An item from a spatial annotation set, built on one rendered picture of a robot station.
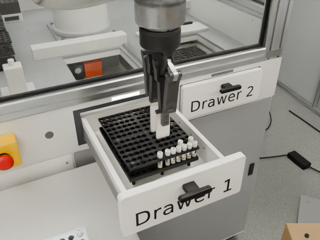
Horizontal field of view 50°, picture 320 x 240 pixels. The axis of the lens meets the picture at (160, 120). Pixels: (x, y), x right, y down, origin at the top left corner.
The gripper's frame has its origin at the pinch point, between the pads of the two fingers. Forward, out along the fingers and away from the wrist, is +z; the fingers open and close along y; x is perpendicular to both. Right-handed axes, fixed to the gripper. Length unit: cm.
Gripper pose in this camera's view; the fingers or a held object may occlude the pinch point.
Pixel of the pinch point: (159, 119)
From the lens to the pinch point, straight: 72.5
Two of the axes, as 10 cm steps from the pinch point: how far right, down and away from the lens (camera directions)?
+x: -9.0, 2.4, -3.6
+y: -4.4, -5.0, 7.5
